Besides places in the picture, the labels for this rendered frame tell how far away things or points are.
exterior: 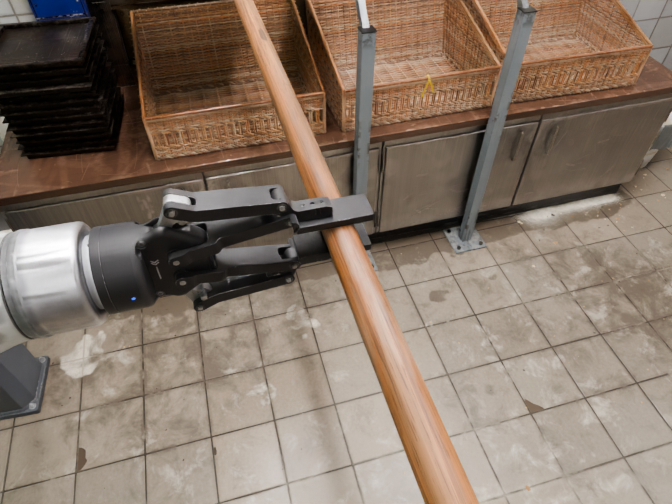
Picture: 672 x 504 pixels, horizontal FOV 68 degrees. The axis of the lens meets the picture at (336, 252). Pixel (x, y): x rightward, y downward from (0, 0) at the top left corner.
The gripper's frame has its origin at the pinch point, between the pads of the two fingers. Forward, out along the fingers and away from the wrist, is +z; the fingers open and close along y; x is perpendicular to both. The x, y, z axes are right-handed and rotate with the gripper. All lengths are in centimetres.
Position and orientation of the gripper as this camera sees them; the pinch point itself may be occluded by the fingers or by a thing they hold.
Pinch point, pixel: (332, 227)
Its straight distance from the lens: 46.3
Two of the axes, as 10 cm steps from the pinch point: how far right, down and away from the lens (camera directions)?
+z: 9.6, -1.9, 1.9
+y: -0.1, 6.9, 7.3
